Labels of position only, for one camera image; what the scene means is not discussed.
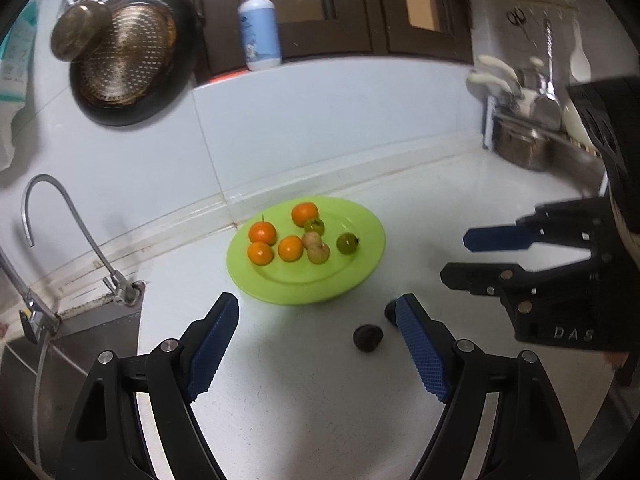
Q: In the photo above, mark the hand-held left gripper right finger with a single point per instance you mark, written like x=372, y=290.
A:
x=420, y=345

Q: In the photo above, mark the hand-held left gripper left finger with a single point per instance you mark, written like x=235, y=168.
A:
x=215, y=340

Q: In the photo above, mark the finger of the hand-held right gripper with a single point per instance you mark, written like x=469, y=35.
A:
x=470, y=277
x=495, y=238

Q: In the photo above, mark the dark plum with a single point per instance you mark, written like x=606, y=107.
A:
x=389, y=312
x=368, y=336

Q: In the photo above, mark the small orange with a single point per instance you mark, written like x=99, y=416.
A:
x=290, y=249
x=260, y=254
x=305, y=214

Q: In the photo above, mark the green plate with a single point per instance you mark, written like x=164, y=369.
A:
x=345, y=280

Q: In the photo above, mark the orange with stem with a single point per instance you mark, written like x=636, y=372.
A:
x=262, y=233

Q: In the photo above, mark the green fruit with dark stem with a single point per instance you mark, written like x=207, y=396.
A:
x=346, y=243

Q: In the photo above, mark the brown round fruit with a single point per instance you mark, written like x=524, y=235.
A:
x=310, y=239

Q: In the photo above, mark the steel pot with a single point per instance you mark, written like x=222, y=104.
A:
x=522, y=145

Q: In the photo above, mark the white knife rack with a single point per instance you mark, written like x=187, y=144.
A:
x=489, y=120

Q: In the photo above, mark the steel sink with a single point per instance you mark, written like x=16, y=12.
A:
x=85, y=355

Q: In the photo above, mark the white bowl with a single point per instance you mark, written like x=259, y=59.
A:
x=575, y=120

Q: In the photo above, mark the small brownish green fruit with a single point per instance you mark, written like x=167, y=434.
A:
x=316, y=226

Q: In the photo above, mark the thick chrome faucet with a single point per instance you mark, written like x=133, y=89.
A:
x=31, y=312

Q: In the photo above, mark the thin gooseneck faucet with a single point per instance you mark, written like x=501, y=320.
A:
x=75, y=215

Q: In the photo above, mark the white rice paddle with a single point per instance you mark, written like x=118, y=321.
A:
x=580, y=62

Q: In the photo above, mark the steel hanging utensil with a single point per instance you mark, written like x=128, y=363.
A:
x=549, y=50

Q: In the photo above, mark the black scissors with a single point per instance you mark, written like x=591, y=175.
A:
x=520, y=22

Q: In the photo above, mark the black frying pan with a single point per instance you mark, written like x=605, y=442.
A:
x=181, y=60

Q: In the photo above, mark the white pump bottle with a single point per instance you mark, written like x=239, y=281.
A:
x=259, y=30

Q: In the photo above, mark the paper towel pack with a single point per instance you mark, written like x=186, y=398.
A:
x=17, y=60

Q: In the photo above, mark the brown wooden window frame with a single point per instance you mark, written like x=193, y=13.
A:
x=350, y=35

